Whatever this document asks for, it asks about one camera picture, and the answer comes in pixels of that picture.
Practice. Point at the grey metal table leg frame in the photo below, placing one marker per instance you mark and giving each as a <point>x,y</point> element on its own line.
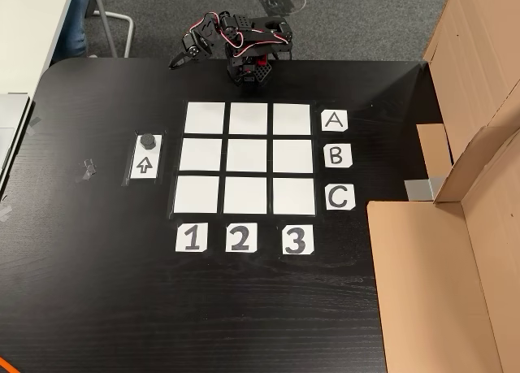
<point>105,23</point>

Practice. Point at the grey tape strip on cardboard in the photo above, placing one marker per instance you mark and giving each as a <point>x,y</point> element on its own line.
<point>438,185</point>

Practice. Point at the paper sheet number 2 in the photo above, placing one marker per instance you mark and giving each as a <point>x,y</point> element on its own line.
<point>241,237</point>

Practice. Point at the black tape patch on carpet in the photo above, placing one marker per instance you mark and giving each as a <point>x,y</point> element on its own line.
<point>278,1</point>

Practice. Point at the paper sheet number 1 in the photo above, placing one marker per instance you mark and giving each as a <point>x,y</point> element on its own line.
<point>191,237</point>

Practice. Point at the white table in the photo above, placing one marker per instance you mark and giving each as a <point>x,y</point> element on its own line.
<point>24,23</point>

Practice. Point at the person's leg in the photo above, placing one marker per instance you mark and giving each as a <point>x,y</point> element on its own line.
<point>73,23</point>

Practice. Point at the paper sheet number 3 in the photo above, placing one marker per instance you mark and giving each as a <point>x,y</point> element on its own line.
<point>297,239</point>

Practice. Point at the paper sheet letter B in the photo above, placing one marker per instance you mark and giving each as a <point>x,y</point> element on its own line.
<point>337,155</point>

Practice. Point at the paper sheet letter C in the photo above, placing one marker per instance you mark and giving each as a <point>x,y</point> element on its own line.
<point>339,197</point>

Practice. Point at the paper sheet letter A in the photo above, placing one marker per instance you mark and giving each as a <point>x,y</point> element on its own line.
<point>334,121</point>

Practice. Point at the grey tape strip at cardboard foot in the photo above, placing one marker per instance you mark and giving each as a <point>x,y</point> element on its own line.
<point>418,190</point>

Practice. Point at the white arrow paper sheet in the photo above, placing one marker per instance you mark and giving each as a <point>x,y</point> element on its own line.
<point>145,166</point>

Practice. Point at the crumpled grey tape piece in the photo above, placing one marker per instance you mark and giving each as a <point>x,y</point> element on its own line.
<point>86,170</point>

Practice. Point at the black round token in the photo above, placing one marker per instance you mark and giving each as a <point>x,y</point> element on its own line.
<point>147,140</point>

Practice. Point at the white nine-square grid sheet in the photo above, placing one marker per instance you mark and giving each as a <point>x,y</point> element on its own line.
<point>246,155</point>

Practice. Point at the large brown cardboard box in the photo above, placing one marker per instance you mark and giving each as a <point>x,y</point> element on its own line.
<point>426,275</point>

